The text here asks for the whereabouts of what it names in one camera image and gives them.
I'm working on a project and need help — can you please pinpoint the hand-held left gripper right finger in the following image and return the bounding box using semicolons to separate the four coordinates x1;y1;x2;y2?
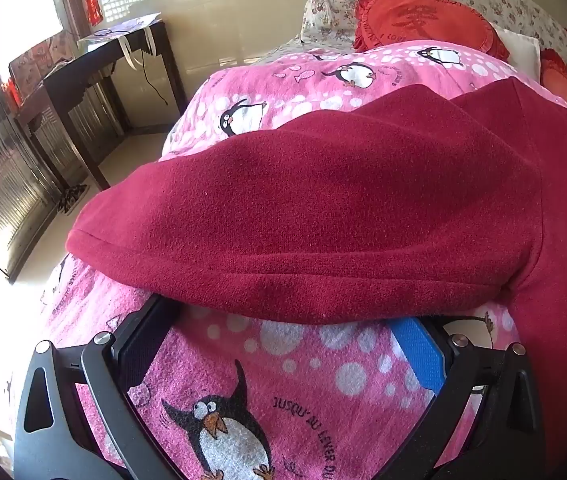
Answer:
391;314;547;480

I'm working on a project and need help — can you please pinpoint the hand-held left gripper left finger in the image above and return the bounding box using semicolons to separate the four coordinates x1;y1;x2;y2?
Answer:
12;294;187;480

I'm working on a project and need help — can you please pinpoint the dark red fleece garment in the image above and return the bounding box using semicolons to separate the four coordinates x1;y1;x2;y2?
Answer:
66;76;567;480

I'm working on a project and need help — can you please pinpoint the pink penguin print blanket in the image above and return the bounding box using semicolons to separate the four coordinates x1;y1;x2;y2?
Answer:
38;40;567;480

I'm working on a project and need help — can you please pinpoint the pair of dark slippers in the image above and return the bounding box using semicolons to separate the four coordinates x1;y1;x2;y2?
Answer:
56;184;88;216

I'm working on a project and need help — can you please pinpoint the dark wooden console table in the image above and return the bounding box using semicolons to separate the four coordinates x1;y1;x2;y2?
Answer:
14;20;187;191

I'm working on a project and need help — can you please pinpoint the cardboard box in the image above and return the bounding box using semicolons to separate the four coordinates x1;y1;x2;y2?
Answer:
8;30;80;98

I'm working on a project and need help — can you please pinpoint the small white pillow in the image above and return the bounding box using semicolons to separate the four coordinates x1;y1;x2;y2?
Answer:
493;25;541;73

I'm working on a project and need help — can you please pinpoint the white paper bag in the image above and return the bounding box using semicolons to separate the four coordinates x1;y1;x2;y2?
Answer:
78;12;164;71

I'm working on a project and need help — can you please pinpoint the large floral pillow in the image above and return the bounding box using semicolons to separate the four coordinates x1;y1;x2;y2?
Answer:
368;0;567;86

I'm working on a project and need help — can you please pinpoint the small floral pillow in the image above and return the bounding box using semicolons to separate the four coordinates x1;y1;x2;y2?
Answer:
301;0;379;43

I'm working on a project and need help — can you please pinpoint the black cable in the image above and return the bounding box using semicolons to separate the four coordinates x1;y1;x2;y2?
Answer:
144;62;169;107

